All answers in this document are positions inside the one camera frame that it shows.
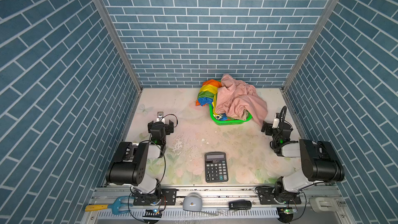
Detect green plastic basket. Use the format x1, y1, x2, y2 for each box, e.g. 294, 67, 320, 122
209, 105, 252, 125

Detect pink shorts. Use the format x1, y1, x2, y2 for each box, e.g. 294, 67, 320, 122
215, 74, 268, 126

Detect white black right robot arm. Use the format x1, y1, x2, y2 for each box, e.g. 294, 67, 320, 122
256, 119, 345, 204

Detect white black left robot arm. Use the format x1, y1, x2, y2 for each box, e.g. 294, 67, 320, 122
105, 118, 178, 199

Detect rainbow striped shorts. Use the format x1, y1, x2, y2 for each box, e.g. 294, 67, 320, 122
196, 79, 222, 106

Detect black desk calculator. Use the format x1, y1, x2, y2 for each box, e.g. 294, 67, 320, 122
204, 151, 229, 183

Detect right circuit board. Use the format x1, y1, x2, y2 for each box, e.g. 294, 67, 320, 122
277, 207, 294, 224

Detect circuit board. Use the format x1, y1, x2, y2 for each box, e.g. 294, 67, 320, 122
142, 209, 163, 223
277, 207, 294, 224

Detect black key fob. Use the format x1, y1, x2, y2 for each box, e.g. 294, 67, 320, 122
228, 200, 252, 211

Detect grey tape measure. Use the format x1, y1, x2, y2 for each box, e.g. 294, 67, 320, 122
182, 193, 203, 212

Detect left circuit board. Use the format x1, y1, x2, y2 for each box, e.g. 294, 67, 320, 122
142, 209, 163, 223

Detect blue yellow hand fork tool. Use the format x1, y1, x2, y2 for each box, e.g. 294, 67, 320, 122
85, 196, 133, 215

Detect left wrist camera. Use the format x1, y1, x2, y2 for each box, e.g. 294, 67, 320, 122
157, 112, 165, 123

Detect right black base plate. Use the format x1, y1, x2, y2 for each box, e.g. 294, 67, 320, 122
255, 186, 302, 205

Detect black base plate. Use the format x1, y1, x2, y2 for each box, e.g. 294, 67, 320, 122
255, 186, 302, 205
130, 188, 177, 206

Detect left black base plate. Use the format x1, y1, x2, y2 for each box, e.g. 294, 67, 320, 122
130, 188, 177, 206

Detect grey plastic handle bracket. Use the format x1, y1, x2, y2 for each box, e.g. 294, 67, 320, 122
309, 197, 340, 213

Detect aluminium front rail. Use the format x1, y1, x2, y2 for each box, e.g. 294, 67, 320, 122
82, 185, 354, 224

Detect aluminium corner post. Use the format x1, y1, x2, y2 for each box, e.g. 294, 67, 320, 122
92, 0, 142, 93

